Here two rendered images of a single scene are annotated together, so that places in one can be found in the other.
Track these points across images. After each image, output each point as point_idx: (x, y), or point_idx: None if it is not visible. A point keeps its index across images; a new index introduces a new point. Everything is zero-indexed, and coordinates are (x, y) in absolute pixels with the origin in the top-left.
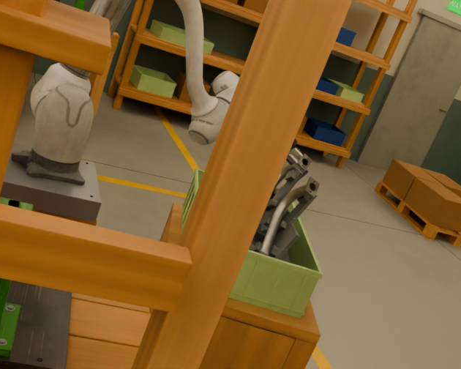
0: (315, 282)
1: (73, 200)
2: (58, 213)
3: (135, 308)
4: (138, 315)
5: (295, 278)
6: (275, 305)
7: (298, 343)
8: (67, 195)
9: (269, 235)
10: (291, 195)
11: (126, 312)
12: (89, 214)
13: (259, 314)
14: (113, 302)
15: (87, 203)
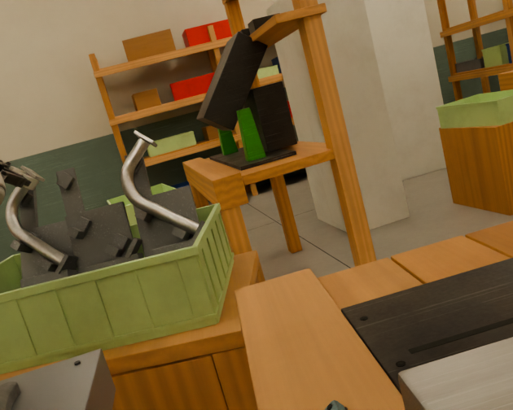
0: (221, 215)
1: (98, 383)
2: None
3: (392, 263)
4: (405, 257)
5: (219, 224)
6: (230, 263)
7: (260, 272)
8: (92, 382)
9: (173, 212)
10: (130, 169)
11: (410, 263)
12: (110, 385)
13: (247, 274)
14: (402, 273)
15: (100, 367)
